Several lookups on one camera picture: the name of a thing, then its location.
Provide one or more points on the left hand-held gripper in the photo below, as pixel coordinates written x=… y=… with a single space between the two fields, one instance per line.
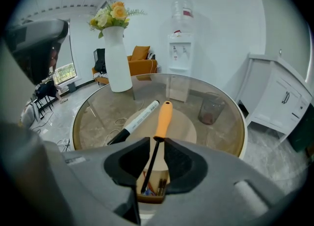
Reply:
x=32 y=40

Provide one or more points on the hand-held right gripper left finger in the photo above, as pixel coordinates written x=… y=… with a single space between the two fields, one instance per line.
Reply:
x=98 y=183

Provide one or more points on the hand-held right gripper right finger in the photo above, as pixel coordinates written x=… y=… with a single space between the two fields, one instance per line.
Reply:
x=216 y=190

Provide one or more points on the beige wooden drawer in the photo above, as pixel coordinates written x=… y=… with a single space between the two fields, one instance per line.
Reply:
x=159 y=174

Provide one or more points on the white marker pen black cap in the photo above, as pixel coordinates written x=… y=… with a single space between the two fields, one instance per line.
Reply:
x=139 y=120

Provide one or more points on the round glass side table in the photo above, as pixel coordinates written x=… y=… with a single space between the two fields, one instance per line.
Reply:
x=216 y=139

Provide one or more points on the glass window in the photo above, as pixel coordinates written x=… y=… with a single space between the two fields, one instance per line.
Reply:
x=65 y=72

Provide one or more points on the black metal chair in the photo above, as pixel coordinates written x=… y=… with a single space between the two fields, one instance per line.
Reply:
x=39 y=102

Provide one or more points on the small grey floor box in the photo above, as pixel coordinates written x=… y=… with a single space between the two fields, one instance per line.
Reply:
x=72 y=88

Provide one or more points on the black monitor screen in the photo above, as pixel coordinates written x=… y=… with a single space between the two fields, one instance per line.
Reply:
x=99 y=54

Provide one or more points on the black bag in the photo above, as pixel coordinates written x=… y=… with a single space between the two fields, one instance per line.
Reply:
x=100 y=66

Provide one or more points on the black mesh wastebasket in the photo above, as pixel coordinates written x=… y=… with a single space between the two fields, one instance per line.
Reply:
x=211 y=109

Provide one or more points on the white ceramic vase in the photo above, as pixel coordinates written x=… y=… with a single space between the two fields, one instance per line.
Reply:
x=117 y=65

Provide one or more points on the yellow flower bouquet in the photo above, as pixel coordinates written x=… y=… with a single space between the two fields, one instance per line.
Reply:
x=119 y=11

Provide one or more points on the orange cushion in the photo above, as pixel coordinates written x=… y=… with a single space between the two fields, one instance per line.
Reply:
x=140 y=52

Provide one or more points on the white sink cabinet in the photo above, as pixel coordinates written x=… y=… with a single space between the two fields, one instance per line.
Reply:
x=272 y=92

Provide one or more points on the white water dispenser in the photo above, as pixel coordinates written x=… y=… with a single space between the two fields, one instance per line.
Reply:
x=180 y=58

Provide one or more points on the clear water bottle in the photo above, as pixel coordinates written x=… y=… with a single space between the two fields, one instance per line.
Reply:
x=181 y=16

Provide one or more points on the chrome faucet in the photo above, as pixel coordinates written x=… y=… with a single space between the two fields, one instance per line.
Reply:
x=280 y=52

